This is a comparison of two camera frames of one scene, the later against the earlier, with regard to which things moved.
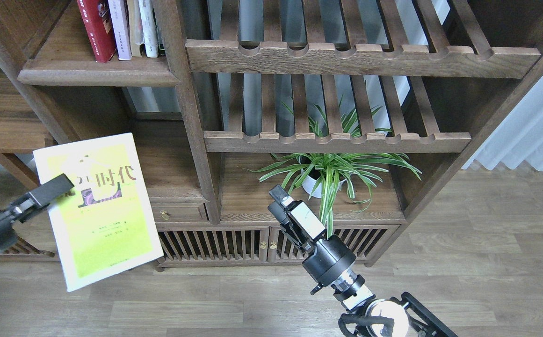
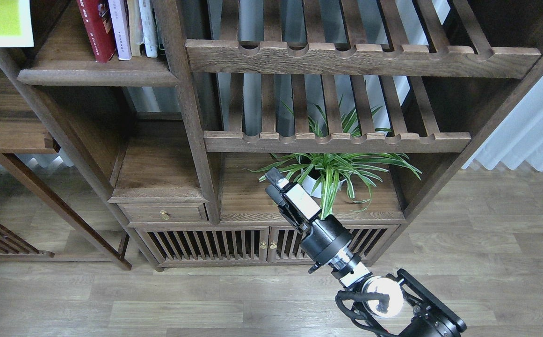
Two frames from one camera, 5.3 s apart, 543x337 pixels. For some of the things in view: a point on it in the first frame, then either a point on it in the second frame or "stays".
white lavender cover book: (119, 21) stays
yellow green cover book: (104, 225) to (2, 23)
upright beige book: (136, 29) stays
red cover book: (97, 18) stays
